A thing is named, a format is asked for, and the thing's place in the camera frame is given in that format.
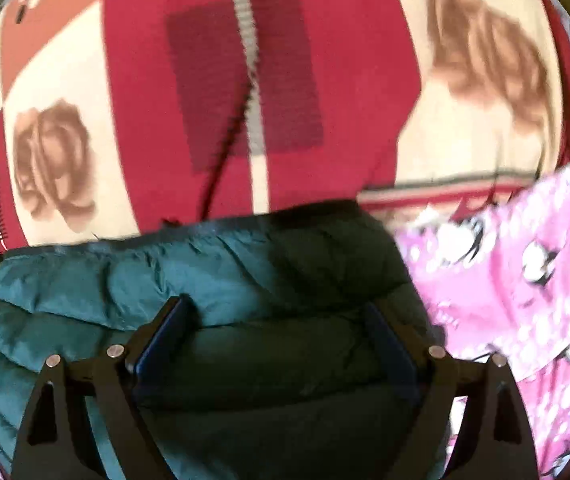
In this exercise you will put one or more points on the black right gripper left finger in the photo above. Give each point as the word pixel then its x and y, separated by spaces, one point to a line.
pixel 70 401

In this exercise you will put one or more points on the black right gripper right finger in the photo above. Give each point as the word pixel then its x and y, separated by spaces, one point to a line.
pixel 494 440

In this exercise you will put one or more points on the rose patterned folded blanket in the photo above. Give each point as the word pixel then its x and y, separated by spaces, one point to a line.
pixel 117 116

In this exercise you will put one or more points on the pink penguin bedsheet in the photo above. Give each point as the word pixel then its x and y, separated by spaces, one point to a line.
pixel 497 281

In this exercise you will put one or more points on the dark green puffer jacket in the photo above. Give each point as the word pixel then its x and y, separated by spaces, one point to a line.
pixel 282 378

